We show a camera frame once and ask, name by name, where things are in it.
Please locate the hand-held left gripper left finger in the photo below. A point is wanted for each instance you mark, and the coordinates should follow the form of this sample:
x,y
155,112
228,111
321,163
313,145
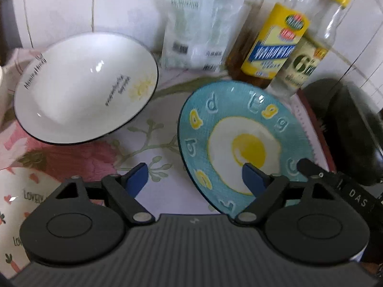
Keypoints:
x,y
137,181

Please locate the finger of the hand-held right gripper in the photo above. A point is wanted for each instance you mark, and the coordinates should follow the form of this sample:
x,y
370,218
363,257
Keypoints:
x,y
311,167

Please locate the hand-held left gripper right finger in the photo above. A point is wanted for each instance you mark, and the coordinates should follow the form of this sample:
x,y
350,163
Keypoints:
x,y
252,181

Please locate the blue fried egg plate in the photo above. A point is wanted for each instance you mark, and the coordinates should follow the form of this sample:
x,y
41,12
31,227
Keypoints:
x,y
233,131

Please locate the large white printed bowl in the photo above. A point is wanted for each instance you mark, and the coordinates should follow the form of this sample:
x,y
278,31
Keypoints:
x,y
83,89

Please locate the dark round pan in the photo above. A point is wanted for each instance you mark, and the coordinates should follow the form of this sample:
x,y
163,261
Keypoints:
x,y
353,125

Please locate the floral tablecloth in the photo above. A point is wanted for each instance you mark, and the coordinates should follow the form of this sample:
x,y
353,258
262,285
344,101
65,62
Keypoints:
x,y
167,110

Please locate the clear bottle yellow cap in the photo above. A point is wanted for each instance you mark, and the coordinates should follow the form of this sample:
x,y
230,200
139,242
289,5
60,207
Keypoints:
x,y
302,65

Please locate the oil bottle yellow label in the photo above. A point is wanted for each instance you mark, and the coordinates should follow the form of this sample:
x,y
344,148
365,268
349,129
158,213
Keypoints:
x,y
269,41

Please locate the white plastic packet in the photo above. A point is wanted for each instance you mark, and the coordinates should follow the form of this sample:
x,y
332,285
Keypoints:
x,y
194,36

